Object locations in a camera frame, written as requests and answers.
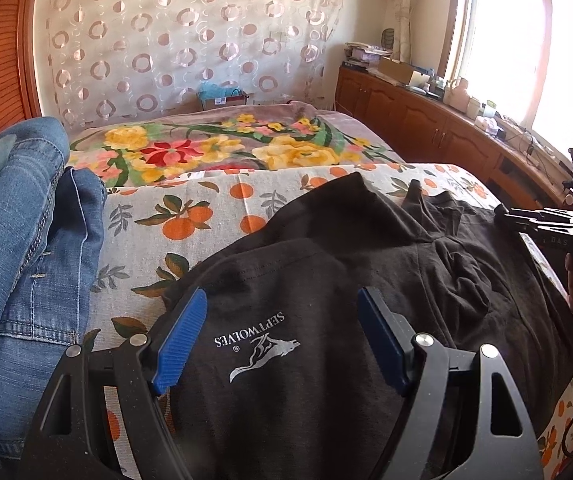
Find black pants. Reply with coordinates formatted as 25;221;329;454
164;174;573;479

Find orange fruit print bedsheet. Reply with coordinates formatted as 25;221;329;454
65;160;573;480

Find white plastic jug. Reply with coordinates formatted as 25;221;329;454
445;77;470;113

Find blue folded jeans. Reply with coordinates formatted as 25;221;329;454
0;117;106;460

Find wooden side cabinet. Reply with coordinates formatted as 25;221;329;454
334;65;573;209

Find floral pink blanket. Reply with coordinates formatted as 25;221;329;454
68;101;403;188

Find cardboard box on cabinet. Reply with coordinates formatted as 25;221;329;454
377;58;430;87

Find box with blue cloth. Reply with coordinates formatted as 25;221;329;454
196;81;250;110

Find stack of books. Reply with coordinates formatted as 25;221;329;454
344;42;392;70

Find circle pattern sheer curtain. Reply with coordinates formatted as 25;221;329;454
32;0;343;132

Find window with wooden frame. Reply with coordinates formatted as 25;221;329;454
447;0;573;154

